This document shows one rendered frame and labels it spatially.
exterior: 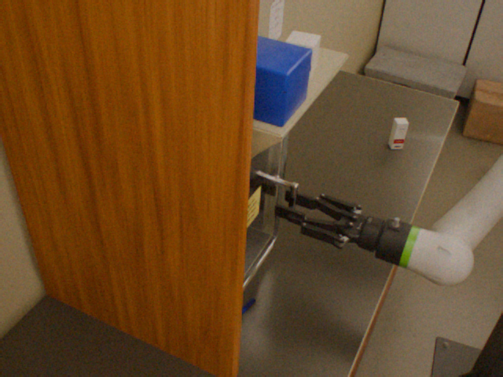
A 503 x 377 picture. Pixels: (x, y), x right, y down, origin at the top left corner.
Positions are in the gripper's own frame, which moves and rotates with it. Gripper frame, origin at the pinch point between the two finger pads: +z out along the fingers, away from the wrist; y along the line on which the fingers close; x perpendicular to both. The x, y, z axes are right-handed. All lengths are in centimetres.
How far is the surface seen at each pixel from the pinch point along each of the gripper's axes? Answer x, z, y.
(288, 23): -41.3, 5.6, -1.5
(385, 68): 81, 31, -247
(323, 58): -36.6, -2.1, -0.7
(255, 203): -7.6, 4.5, 11.3
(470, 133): 110, -33, -247
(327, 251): 20.4, -7.3, -10.4
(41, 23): -49, 30, 35
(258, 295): 20.4, 2.1, 11.3
